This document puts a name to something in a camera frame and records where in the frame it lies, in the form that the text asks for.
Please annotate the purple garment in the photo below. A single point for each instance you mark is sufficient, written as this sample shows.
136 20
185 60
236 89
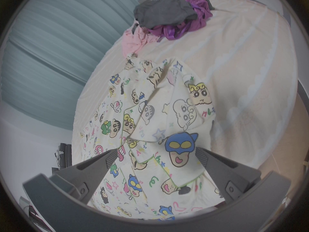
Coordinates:
200 18

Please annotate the black garment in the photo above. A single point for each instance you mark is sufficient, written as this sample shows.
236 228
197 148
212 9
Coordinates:
164 11

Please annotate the white printed pyjama top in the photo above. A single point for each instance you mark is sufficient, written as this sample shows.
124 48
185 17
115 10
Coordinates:
144 100

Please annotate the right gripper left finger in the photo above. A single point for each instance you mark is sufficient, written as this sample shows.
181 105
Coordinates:
79 177

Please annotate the pink garment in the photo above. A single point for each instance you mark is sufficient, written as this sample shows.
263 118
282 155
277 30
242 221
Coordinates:
132 40

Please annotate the blue-green curtain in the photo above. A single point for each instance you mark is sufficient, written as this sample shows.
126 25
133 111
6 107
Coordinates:
48 45

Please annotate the bed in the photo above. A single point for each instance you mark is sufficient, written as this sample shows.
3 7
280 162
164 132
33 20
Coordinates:
253 57

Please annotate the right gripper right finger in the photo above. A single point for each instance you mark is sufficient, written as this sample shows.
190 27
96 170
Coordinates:
227 175

